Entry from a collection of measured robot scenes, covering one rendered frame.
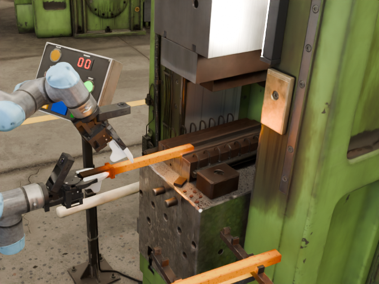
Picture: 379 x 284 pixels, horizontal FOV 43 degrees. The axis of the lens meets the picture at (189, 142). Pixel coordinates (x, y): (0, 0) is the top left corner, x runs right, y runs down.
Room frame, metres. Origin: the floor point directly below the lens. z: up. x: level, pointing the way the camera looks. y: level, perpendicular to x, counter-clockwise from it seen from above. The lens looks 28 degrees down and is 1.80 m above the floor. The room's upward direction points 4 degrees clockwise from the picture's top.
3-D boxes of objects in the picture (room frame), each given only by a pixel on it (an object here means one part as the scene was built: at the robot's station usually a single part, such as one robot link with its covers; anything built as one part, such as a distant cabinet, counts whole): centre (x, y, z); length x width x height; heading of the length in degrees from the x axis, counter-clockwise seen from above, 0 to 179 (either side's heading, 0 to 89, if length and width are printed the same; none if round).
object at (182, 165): (1.56, -0.12, 0.96); 0.42 x 0.20 x 0.09; 127
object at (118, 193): (1.66, 0.33, 0.62); 0.44 x 0.05 x 0.05; 127
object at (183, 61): (1.56, -0.12, 1.32); 0.42 x 0.20 x 0.10; 127
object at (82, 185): (1.19, 0.31, 1.00); 0.09 x 0.05 x 0.02; 124
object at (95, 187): (1.22, 0.27, 0.98); 0.09 x 0.03 x 0.06; 124
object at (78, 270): (1.84, 0.45, 0.05); 0.22 x 0.22 x 0.09; 37
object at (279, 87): (1.26, -0.24, 1.27); 0.09 x 0.02 x 0.17; 37
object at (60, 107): (1.73, 0.51, 1.01); 0.07 x 0.05 x 0.07; 62
